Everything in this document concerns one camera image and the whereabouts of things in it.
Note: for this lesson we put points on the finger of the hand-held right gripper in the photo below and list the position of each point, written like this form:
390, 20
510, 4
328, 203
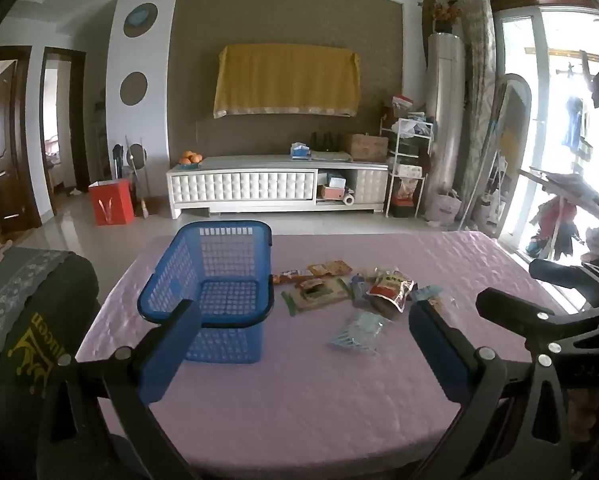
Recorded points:
569, 274
509, 305

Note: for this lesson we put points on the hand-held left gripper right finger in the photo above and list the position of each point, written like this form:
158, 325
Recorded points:
437, 355

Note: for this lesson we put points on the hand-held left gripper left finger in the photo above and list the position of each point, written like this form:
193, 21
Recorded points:
167, 355

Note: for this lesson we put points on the clear plastic packet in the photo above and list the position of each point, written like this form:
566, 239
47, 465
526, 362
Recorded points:
362, 332

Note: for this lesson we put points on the red pouch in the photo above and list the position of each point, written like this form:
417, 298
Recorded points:
390, 290

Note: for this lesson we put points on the blue plastic basket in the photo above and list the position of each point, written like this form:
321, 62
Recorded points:
229, 260

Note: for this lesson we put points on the red chips packet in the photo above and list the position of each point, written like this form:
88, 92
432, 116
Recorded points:
340, 266

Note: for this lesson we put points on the pale blue packet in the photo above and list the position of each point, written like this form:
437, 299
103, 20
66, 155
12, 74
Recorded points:
427, 292

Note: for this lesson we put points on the folding drying rack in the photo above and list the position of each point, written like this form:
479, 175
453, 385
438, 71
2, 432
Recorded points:
569, 190

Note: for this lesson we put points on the small blue packet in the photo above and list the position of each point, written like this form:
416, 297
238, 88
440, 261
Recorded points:
358, 285

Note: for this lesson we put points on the green and beige cracker packet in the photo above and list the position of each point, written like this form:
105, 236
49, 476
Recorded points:
319, 296

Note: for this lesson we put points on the long orange snack bar packet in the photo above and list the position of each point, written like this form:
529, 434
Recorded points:
292, 276

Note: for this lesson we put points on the standing mirror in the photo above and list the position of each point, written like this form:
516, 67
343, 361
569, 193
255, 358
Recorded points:
509, 135

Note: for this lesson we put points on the blue hanging garment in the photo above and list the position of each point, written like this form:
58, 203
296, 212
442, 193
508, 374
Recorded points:
574, 120

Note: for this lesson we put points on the red box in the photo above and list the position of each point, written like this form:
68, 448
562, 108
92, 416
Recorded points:
112, 202

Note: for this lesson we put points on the grey lace chair cover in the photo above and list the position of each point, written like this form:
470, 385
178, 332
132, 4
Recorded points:
9, 285

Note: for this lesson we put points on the white paper roll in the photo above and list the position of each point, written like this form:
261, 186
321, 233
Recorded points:
348, 200

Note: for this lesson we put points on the white TV cabinet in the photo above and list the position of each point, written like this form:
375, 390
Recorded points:
239, 187

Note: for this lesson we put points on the orange box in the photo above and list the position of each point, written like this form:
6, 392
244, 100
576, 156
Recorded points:
332, 193

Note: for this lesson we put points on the plate of oranges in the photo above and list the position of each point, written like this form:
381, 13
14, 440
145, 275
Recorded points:
190, 158

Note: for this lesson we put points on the blue and white box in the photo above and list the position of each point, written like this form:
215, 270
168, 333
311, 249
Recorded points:
335, 181

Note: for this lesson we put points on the round standing fan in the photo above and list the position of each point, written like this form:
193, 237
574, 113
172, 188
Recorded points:
137, 155

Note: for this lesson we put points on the standing air conditioner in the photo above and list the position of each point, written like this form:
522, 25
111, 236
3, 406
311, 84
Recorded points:
445, 110

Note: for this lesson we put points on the patterned curtain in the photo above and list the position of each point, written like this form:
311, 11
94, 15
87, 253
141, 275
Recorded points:
479, 85

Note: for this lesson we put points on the cardboard box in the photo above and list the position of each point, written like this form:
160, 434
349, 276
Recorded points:
367, 147

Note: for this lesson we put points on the blue tissue box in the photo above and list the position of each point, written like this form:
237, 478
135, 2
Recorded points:
299, 150

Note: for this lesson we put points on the dark wooden door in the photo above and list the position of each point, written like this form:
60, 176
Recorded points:
2, 150

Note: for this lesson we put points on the vase of artificial flowers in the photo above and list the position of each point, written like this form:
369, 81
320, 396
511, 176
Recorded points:
445, 12

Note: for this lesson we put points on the yellow cloth cover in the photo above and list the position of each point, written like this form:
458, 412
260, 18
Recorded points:
287, 80

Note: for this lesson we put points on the dark wooden door frame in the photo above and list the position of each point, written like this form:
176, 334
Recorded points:
82, 125

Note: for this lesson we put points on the plain round wall decoration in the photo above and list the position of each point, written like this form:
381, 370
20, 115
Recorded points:
132, 88

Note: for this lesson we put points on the round wall decoration with blue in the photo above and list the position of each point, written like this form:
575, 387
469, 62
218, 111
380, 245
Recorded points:
140, 20

